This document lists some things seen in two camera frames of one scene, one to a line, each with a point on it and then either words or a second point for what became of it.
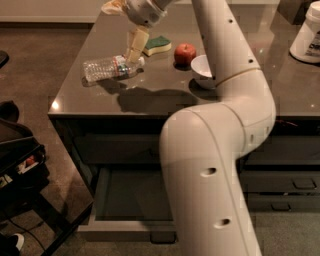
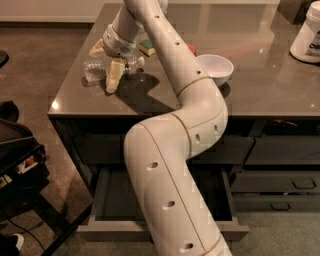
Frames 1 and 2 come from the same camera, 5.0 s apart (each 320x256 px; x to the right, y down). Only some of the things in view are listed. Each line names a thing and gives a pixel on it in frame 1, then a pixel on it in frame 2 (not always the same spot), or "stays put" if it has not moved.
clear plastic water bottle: (111, 68) stays put
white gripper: (142, 10) → (115, 47)
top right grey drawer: (285, 150) stays put
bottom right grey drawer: (284, 203) stays put
